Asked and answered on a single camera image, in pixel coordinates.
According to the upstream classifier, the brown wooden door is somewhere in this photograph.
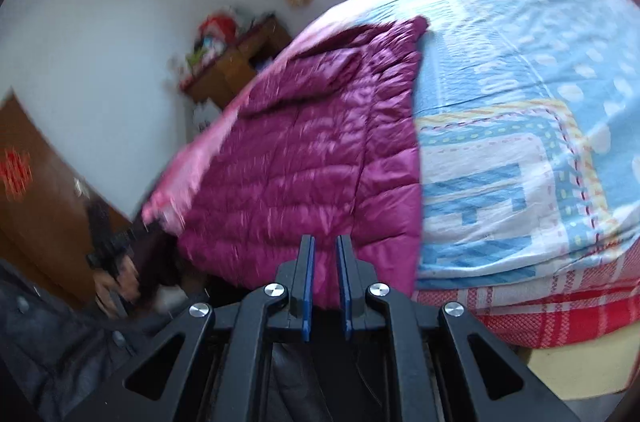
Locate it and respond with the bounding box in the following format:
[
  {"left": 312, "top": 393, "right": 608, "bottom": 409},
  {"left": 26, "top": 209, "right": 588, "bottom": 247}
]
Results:
[{"left": 0, "top": 88, "right": 134, "bottom": 311}]

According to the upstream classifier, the white paper bag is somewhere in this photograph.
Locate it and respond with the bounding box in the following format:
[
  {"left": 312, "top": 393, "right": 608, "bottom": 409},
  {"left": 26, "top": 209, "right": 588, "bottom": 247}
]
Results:
[{"left": 190, "top": 98, "right": 222, "bottom": 141}]

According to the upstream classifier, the brown wooden desk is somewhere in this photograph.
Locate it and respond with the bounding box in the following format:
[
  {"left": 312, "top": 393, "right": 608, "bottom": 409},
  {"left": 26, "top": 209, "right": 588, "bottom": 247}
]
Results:
[{"left": 180, "top": 15, "right": 292, "bottom": 109}]

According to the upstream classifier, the pink and blue bed sheet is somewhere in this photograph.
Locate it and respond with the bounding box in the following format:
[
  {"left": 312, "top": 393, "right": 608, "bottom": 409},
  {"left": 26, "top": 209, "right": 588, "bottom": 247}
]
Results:
[{"left": 143, "top": 0, "right": 639, "bottom": 294}]

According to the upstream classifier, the dark grey jacket of person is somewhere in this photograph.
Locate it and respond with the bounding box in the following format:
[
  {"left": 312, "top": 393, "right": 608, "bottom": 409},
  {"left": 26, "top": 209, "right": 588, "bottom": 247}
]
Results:
[{"left": 0, "top": 259, "right": 212, "bottom": 422}]

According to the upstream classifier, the person left hand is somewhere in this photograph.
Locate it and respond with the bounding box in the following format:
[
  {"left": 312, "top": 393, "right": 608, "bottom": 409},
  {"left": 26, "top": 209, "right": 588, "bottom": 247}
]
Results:
[{"left": 93, "top": 255, "right": 140, "bottom": 318}]

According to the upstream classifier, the red plaid mattress cover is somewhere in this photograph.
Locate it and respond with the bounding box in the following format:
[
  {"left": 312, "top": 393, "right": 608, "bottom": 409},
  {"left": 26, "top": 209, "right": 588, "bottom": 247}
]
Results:
[{"left": 413, "top": 245, "right": 639, "bottom": 348}]

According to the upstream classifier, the red box on desk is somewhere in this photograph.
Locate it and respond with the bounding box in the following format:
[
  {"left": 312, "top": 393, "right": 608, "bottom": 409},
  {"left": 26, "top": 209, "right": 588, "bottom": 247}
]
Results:
[{"left": 198, "top": 12, "right": 238, "bottom": 44}]

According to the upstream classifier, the magenta down jacket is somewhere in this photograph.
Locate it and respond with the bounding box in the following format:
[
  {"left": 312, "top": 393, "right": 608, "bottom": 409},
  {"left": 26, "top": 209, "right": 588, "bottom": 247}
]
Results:
[{"left": 178, "top": 16, "right": 428, "bottom": 309}]

